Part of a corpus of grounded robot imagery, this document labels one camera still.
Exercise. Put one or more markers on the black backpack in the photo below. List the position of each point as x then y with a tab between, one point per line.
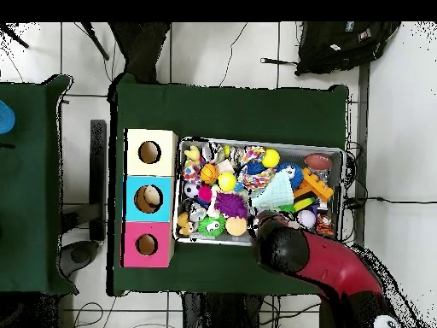
341	48

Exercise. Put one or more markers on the blue round object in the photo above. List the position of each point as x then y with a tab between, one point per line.
5	117

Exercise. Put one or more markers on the small orange basketball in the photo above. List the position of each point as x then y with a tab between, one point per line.
209	173

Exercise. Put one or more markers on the purple spiky ball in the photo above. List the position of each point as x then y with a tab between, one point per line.
231	205

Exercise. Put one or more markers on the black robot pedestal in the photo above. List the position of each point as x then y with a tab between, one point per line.
218	314

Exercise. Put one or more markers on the clear mesh bin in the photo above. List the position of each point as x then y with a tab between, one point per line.
205	240

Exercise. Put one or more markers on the mint green knitted cloth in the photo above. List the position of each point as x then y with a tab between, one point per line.
274	194

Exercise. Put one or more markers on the orange plastic building block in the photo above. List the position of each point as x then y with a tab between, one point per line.
315	186

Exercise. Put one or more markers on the small brown football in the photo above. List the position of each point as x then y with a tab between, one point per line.
319	162

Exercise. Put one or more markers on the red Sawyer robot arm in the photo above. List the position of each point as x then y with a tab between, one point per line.
321	260

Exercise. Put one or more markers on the white baseball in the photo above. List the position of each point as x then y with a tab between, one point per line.
306	219

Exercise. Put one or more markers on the blue fuzzy toy with eyes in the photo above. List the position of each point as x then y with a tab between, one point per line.
296	174

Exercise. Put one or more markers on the beige rounded toy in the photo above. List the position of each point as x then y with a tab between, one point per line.
151	198

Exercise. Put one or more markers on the wooden box with three holes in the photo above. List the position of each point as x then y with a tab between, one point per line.
166	205

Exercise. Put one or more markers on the dark green table cloth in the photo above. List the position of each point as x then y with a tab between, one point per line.
34	171
225	109

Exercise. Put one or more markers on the colourful polka dot cloth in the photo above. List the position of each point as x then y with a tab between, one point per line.
256	178

